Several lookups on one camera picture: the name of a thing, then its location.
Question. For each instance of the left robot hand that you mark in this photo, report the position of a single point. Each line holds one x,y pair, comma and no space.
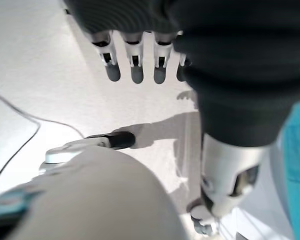
240,62

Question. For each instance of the white medical cart blue drawers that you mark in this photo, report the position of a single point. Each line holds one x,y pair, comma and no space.
297,150

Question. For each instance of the cart caster wheel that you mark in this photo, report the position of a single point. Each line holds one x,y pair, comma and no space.
202,225

